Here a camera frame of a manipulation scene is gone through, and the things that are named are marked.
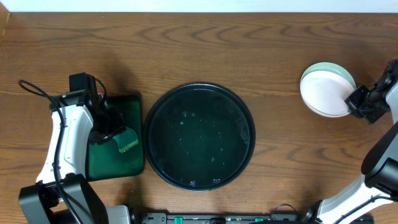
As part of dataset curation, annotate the round black tray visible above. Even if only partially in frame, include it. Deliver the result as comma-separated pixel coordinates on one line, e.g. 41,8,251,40
142,83,256,192

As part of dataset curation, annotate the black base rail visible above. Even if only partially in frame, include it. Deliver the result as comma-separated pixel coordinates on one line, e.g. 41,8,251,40
141,211,376,224

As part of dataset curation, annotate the green yellow sponge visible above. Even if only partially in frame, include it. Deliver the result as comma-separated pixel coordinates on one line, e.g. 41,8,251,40
113,127,139,153

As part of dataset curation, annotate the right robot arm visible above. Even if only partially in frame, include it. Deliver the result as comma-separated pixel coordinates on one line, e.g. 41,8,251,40
300,70,397,223

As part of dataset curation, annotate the green rectangular sponge tray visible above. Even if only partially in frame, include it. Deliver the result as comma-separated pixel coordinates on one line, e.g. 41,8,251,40
86,95,144,181

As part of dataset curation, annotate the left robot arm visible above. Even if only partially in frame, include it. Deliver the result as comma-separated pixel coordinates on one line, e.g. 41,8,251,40
19,103,131,223

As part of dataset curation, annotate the pink plate with green stain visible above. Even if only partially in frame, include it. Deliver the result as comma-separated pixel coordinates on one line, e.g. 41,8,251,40
300,71,356,118

